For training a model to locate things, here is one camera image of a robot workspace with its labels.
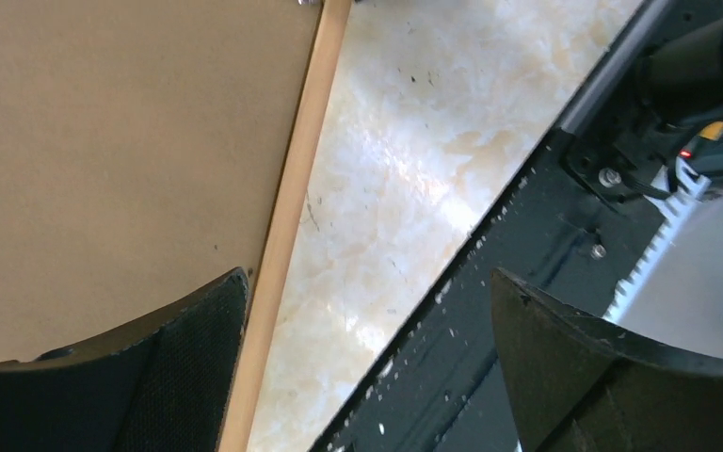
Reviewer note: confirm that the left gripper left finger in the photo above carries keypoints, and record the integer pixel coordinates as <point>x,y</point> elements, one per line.
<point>160,382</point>

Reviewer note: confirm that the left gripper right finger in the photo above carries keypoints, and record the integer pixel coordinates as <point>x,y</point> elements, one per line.
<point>577,382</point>

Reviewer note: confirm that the wooden picture frame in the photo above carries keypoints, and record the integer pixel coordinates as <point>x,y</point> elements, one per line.
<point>282,232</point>

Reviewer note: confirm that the brown backing board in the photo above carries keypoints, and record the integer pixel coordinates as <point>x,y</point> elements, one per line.
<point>141,148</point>

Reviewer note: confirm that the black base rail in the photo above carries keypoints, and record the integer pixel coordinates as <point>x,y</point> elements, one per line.
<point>617,212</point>

